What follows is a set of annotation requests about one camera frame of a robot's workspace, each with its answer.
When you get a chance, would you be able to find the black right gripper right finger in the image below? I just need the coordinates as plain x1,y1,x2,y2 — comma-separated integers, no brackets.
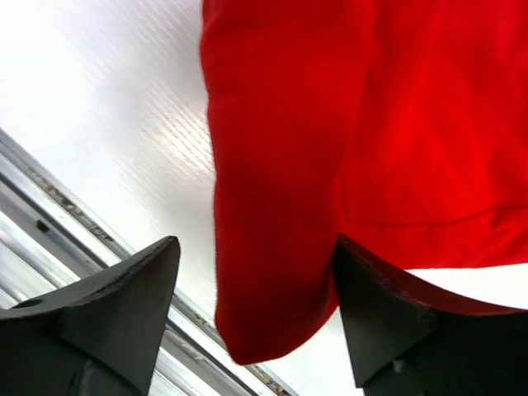
332,236,527,396

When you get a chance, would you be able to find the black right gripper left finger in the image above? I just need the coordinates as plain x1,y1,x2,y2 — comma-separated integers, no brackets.
1,237,181,395

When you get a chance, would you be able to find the red t shirt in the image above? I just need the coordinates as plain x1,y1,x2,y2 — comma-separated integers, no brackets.
200,1,527,365

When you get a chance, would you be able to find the aluminium rail frame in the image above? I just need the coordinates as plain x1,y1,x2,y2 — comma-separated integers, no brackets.
1,134,292,395

